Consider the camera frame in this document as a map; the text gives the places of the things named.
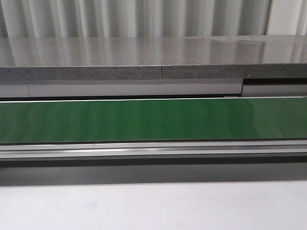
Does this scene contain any grey stone counter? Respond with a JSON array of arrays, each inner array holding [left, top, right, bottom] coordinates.
[[0, 34, 307, 99]]

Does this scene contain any aluminium conveyor frame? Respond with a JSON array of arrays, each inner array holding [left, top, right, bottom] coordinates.
[[0, 138, 307, 167]]

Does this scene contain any green conveyor belt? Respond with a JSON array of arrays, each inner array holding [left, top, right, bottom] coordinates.
[[0, 97, 307, 144]]

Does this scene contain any white pleated curtain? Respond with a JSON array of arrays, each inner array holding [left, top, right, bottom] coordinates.
[[0, 0, 307, 37]]

